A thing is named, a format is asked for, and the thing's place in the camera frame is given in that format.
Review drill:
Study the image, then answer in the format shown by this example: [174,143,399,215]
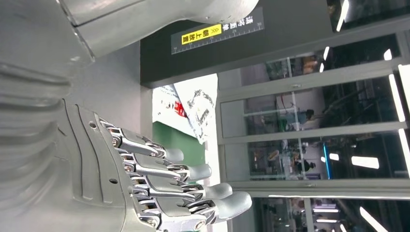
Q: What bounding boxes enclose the black inbound scanner machine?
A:
[64,0,334,142]

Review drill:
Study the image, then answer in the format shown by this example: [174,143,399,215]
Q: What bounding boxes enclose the grey framed glass doors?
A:
[218,0,410,232]

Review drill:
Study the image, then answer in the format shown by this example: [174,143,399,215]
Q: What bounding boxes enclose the white printed plastic bag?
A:
[152,73,219,145]

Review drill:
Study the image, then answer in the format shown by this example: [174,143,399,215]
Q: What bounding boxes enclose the black yellow ruler label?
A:
[170,7,265,55]

